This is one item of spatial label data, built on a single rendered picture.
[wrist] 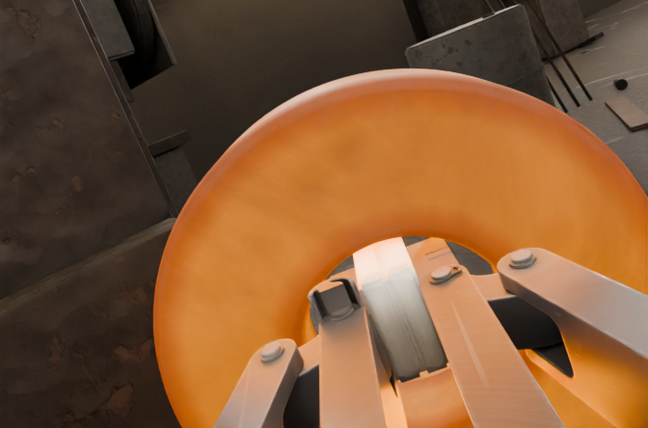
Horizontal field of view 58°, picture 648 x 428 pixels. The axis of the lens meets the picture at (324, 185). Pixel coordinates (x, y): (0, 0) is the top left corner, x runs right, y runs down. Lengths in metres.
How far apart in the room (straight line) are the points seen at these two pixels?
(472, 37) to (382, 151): 2.51
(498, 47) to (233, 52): 4.97
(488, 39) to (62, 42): 2.26
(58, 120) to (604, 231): 0.46
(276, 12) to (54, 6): 7.15
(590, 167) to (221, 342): 0.12
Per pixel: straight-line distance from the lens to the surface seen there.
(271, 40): 7.55
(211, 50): 7.18
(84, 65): 0.57
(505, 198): 0.17
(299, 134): 0.16
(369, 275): 0.15
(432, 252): 0.17
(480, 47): 2.67
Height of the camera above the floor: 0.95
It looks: 11 degrees down
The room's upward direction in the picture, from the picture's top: 22 degrees counter-clockwise
